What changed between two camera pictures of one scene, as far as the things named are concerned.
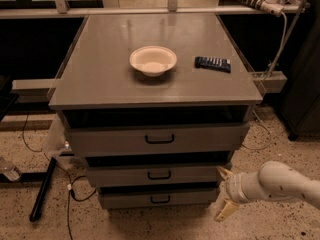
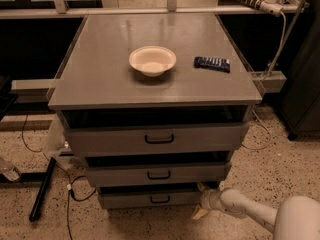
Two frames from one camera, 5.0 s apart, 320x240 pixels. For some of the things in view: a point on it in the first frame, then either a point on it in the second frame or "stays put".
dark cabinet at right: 301,104 stays put
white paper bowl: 153,60 stays put
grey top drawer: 156,130 stays put
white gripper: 234,188 → 209,199
